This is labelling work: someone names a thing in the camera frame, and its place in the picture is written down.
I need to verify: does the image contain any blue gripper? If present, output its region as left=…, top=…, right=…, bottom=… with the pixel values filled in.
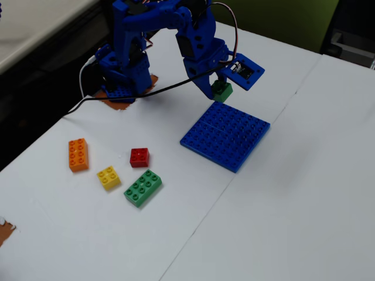
left=175, top=29, right=230, bottom=101

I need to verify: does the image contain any green 2x2 block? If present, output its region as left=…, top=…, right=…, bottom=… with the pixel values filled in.
left=211, top=80, right=234, bottom=104

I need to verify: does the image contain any red 2x2 block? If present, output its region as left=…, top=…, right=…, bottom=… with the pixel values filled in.
left=129, top=148, right=151, bottom=169

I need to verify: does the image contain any green 2x4 block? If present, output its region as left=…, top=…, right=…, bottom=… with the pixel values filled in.
left=123, top=169, right=163, bottom=208

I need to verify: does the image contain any yellow 2x2 block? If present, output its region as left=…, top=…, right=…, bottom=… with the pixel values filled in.
left=96, top=165, right=122, bottom=191

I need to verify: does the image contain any orange 2x4 block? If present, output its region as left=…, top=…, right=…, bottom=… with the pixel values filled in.
left=68, top=138, right=90, bottom=173

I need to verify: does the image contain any white background table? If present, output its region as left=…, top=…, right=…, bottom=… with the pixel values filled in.
left=0, top=0, right=101, bottom=74

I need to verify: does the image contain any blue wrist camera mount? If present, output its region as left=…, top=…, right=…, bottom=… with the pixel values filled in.
left=223, top=53, right=265, bottom=91

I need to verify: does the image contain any blue 8x8 base plate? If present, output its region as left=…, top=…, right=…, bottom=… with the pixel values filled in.
left=179, top=101, right=271, bottom=174

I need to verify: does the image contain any red white servo wire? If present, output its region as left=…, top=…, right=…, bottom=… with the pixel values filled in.
left=211, top=2, right=240, bottom=66

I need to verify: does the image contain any black cable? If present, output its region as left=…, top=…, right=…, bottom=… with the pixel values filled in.
left=66, top=61, right=235, bottom=115

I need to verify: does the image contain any white cable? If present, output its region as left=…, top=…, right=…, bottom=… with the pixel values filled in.
left=79, top=57, right=97, bottom=99

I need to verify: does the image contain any grey metal frame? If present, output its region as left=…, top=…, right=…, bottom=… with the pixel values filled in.
left=322, top=28, right=375, bottom=70

